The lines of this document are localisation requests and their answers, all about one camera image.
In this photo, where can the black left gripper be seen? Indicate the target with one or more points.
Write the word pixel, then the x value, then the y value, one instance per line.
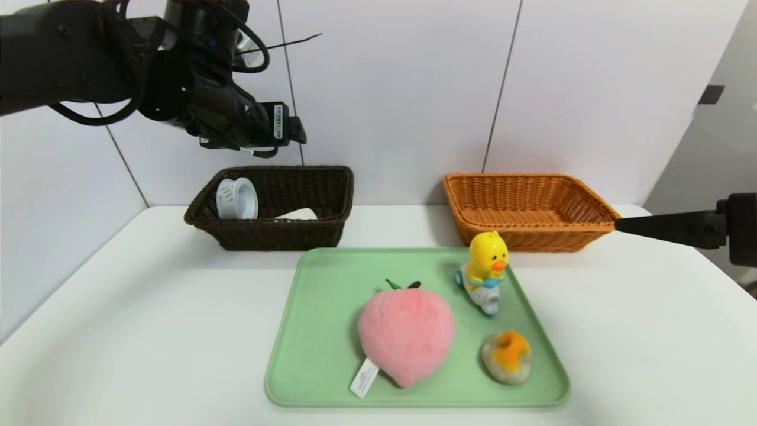
pixel 280 123

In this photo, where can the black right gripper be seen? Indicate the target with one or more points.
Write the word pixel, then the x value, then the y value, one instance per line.
pixel 740 228

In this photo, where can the white round plastic container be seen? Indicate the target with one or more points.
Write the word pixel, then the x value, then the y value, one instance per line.
pixel 236 198

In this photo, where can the white soap bar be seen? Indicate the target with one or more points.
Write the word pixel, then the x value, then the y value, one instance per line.
pixel 298 214

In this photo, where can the fried egg toy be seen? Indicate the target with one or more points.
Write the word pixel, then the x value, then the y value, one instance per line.
pixel 506 358

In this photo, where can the pink plush peach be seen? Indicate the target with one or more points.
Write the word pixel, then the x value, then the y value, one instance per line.
pixel 407 334

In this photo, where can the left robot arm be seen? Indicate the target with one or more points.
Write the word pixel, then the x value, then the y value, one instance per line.
pixel 59 59

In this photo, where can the dark brown wicker basket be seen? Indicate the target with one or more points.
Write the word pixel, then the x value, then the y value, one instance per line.
pixel 295 234

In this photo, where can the orange wicker basket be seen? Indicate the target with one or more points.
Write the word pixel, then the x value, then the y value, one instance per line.
pixel 532 198

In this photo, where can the yellow duck scooter toy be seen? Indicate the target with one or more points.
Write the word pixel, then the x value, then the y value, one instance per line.
pixel 486 257

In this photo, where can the light green plastic tray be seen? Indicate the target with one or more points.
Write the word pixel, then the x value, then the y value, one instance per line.
pixel 319 331

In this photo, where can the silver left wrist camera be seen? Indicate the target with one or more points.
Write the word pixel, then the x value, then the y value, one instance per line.
pixel 243 42

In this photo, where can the small black wall bracket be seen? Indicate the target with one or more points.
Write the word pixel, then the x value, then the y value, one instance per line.
pixel 709 94

